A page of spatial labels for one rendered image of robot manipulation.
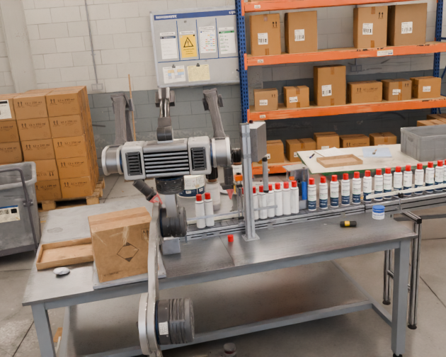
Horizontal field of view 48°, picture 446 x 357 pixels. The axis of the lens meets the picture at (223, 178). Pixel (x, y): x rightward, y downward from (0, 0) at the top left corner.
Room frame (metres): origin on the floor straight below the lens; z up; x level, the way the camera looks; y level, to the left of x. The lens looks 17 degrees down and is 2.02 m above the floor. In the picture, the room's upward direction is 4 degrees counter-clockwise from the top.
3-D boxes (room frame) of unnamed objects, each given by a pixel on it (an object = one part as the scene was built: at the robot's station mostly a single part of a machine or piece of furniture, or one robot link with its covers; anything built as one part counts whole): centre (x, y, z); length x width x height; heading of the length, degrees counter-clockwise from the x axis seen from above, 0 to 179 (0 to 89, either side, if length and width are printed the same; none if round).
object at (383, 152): (4.40, -1.42, 0.81); 0.32 x 0.24 x 0.01; 166
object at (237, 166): (3.42, -0.11, 1.04); 0.09 x 0.09 x 0.29
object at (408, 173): (3.03, -1.18, 0.98); 0.05 x 0.05 x 0.20
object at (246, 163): (2.66, -0.14, 1.16); 0.04 x 0.04 x 0.67; 12
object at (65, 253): (2.59, 0.91, 0.85); 0.30 x 0.26 x 0.04; 102
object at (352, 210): (2.79, -0.06, 0.85); 1.65 x 0.11 x 0.05; 102
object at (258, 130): (2.73, -0.19, 1.38); 0.17 x 0.10 x 0.19; 157
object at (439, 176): (3.08, -1.41, 0.98); 0.05 x 0.05 x 0.20
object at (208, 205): (2.76, 0.10, 0.98); 0.05 x 0.05 x 0.20
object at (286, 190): (2.86, -0.38, 0.98); 0.05 x 0.05 x 0.20
